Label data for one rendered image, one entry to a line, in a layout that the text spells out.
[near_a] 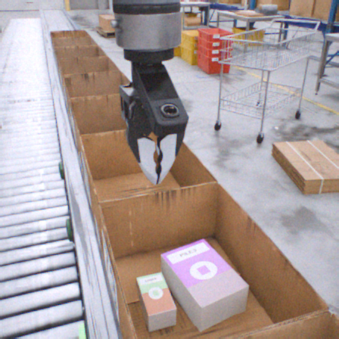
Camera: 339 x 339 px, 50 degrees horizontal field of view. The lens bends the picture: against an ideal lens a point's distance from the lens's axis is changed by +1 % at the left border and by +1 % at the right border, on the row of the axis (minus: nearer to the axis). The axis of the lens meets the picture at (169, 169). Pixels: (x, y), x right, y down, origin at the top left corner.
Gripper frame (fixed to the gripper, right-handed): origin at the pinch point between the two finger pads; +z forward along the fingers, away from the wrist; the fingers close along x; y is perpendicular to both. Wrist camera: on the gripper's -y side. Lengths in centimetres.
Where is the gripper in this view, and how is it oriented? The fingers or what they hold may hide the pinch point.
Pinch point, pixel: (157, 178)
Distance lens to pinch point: 58.4
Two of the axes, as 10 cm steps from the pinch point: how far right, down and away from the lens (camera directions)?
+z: 0.1, 8.8, 4.8
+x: -9.3, 1.8, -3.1
